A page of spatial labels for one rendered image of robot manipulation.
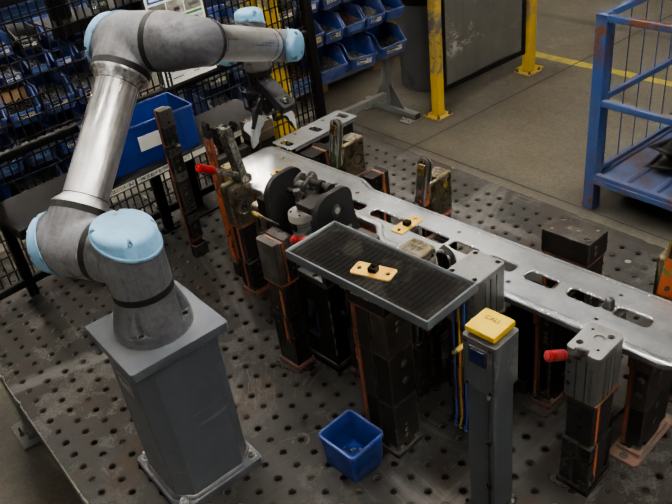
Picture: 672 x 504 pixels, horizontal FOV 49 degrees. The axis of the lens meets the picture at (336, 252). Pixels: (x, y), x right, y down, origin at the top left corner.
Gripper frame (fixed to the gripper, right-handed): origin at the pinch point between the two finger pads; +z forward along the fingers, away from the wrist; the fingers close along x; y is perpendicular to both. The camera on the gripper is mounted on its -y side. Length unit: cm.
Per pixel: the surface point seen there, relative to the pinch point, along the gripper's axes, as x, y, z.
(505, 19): -294, 132, 67
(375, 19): -188, 145, 38
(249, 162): 0.2, 15.2, 11.1
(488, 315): 32, -95, -4
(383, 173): -18.1, -22.1, 12.4
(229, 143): 16.4, -2.0, -6.1
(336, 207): 21, -46, -3
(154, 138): 18.0, 35.1, 0.8
